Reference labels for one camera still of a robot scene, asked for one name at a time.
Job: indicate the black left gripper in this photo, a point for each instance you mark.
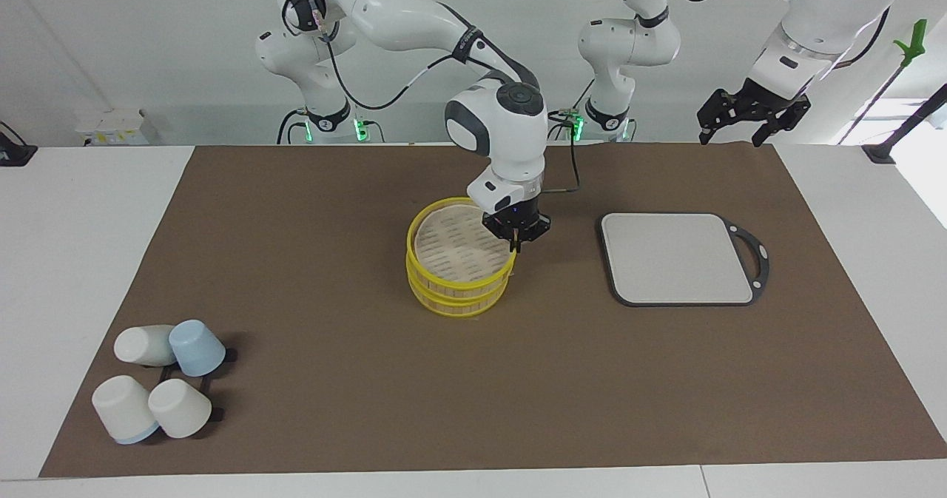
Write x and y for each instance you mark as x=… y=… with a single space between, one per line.
x=766 y=101

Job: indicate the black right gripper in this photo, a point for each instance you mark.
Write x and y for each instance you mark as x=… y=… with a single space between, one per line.
x=521 y=223

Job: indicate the yellow bamboo steamer tier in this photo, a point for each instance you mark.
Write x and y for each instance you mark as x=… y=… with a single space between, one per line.
x=451 y=250
x=459 y=304

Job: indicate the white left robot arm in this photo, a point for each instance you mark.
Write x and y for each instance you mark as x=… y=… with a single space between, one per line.
x=828 y=17

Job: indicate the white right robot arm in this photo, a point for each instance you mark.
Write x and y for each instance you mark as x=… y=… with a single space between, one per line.
x=392 y=9

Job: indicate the grey cutting board black rim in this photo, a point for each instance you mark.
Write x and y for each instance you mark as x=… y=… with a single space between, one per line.
x=666 y=261

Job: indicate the thin pole with green clip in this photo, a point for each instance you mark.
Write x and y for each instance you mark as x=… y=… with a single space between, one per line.
x=911 y=45

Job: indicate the brown table mat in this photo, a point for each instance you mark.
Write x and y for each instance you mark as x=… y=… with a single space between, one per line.
x=333 y=372

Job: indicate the light blue cup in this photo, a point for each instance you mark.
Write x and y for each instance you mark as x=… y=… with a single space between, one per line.
x=196 y=346

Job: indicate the plain white cup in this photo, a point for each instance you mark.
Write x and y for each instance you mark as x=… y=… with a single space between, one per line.
x=140 y=344
x=180 y=408

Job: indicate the white box with yellow label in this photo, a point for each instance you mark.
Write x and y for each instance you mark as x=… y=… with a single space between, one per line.
x=111 y=126

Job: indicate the white cup with blue rim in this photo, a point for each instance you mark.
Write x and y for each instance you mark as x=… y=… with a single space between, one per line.
x=122 y=408

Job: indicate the black clamp mount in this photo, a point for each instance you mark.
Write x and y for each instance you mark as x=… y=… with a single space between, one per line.
x=15 y=154

